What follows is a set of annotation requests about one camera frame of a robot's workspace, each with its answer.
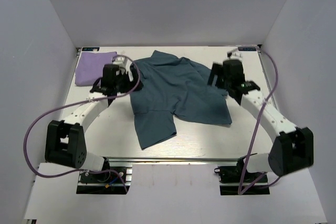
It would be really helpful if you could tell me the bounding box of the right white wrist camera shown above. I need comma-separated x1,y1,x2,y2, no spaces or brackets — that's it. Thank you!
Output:
227,48,243,60

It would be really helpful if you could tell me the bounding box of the folded lavender t-shirt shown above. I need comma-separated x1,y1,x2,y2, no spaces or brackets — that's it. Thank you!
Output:
75,51,117,87

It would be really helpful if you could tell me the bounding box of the right blue table sticker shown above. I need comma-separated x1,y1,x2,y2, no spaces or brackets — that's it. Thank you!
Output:
237,47,257,51

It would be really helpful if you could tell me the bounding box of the blue table sticker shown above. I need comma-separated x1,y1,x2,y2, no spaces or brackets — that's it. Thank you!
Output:
81,47,100,51
237,47,257,51

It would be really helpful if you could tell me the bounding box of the dark teal t-shirt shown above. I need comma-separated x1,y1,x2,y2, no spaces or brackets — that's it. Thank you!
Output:
130,50,232,150

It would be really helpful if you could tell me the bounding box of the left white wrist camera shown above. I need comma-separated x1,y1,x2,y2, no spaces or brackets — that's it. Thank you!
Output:
112,55,128,71

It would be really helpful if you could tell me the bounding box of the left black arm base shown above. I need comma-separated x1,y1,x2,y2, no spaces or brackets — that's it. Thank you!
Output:
76,165,132,195

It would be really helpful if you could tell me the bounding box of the left blue table sticker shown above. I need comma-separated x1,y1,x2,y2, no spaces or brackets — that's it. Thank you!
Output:
81,47,100,51

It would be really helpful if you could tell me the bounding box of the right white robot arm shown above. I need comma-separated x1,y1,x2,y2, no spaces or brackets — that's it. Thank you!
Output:
208,59,314,182

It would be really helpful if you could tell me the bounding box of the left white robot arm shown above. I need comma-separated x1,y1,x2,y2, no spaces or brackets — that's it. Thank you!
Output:
45,63,142,182

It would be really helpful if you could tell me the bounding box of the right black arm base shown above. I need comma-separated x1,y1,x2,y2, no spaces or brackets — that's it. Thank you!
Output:
214,157,270,196

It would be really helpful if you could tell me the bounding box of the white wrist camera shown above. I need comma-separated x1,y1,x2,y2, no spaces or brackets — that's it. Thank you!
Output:
227,48,243,60
112,55,128,71

